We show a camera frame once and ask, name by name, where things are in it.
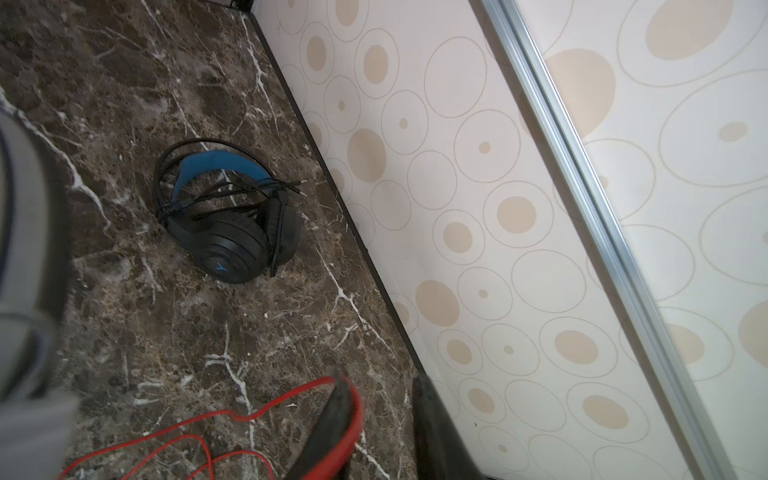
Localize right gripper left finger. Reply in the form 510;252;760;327
284;377;364;480

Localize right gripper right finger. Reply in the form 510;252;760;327
412;374;484;480

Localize red headphone cable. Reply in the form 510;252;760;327
59;374;366;480

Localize black blue headphones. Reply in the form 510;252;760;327
152;138;302;284

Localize white black headphones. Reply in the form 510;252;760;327
1;113;79;479

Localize silver aluminium back rail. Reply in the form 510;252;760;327
482;1;736;479

